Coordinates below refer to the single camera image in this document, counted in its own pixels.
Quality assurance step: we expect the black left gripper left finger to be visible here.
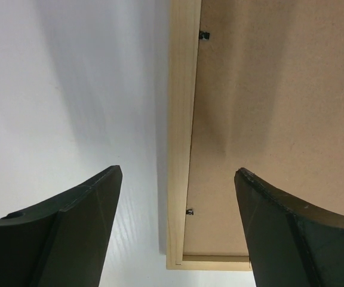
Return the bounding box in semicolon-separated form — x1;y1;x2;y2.
0;166;122;286

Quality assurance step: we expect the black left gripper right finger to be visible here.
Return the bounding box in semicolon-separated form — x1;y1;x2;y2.
234;168;344;286

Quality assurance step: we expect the wooden picture frame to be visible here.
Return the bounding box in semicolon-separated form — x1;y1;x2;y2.
166;1;344;271

